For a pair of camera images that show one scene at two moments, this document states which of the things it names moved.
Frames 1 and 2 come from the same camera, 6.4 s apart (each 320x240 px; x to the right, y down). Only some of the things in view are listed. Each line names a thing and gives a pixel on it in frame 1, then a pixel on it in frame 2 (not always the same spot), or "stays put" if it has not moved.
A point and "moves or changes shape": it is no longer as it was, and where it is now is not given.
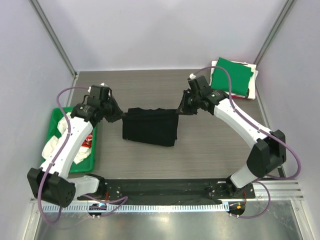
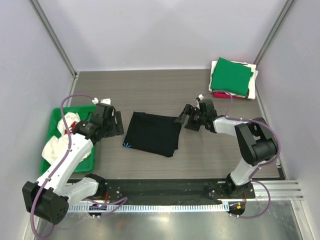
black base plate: (171, 189) stays put
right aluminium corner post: (274, 30) stays put
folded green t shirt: (240, 74) stays put
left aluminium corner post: (49, 28) stays put
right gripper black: (187, 93) -> (189, 110)
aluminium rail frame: (280, 190) stays put
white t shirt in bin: (83, 155) stays put
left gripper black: (118, 114) -> (118, 129)
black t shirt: (158, 127) moves or changes shape
